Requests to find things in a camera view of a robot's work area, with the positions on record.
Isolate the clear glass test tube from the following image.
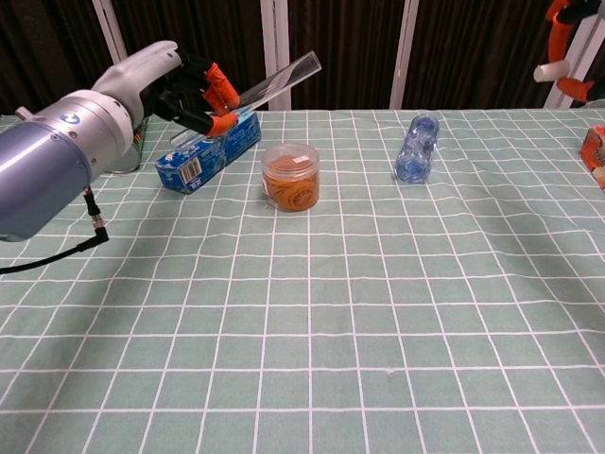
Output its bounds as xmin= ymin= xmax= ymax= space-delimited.
xmin=169 ymin=50 xmax=323 ymax=148

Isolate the white double frame post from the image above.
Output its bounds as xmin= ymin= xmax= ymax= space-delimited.
xmin=260 ymin=0 xmax=292 ymax=112

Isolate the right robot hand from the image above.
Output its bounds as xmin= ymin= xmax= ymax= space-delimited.
xmin=545 ymin=0 xmax=605 ymax=106

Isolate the dark brown curtain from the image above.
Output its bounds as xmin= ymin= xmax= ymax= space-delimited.
xmin=0 ymin=0 xmax=605 ymax=116

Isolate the clear plastic water bottle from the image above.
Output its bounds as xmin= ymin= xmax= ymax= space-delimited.
xmin=393 ymin=113 xmax=441 ymax=184

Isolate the small white stopper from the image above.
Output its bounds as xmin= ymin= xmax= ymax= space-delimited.
xmin=532 ymin=60 xmax=571 ymax=84

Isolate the orange snack box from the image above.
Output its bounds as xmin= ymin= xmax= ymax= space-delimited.
xmin=579 ymin=125 xmax=605 ymax=190

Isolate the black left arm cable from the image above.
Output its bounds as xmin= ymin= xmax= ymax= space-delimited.
xmin=0 ymin=186 xmax=111 ymax=275

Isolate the blue Oreo cookie box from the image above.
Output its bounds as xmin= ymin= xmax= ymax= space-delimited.
xmin=155 ymin=109 xmax=263 ymax=195

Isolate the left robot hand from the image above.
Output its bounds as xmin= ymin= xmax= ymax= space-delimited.
xmin=92 ymin=40 xmax=243 ymax=137

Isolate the clear jar of rubber bands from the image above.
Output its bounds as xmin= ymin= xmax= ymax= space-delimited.
xmin=261 ymin=143 xmax=320 ymax=214

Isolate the green Pringles can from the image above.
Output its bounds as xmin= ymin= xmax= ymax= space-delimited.
xmin=107 ymin=115 xmax=148 ymax=174

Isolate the green checked tablecloth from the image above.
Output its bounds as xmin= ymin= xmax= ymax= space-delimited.
xmin=0 ymin=94 xmax=605 ymax=454

